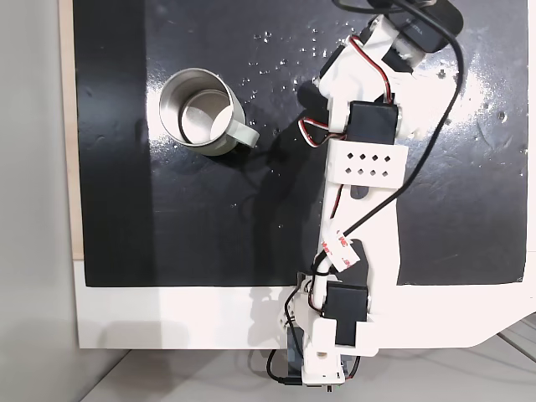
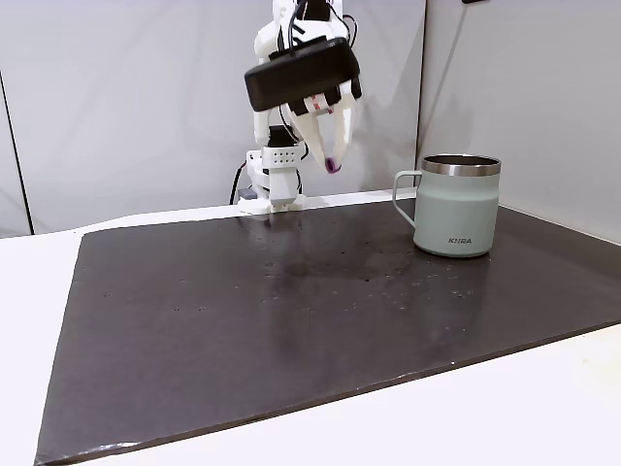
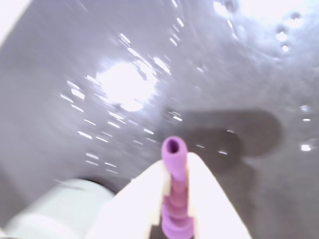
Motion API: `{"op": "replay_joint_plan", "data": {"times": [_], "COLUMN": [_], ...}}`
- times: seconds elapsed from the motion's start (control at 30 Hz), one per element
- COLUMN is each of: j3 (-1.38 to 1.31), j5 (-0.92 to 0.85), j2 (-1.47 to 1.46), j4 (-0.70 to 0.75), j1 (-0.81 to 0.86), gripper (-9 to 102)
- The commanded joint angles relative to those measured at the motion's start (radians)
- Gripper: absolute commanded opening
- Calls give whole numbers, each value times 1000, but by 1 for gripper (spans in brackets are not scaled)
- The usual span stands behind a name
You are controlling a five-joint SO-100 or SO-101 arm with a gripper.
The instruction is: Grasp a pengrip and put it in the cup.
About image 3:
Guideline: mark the purple ribbed pen grip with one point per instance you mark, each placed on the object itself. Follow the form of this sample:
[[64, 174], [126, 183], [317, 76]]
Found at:
[[174, 159]]

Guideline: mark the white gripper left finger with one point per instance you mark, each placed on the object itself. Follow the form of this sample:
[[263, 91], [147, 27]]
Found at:
[[132, 204]]

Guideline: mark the black glossy table mat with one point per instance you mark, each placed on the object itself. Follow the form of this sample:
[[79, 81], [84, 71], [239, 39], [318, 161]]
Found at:
[[74, 62]]

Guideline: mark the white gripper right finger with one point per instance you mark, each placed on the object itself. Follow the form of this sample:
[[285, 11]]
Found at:
[[211, 206]]

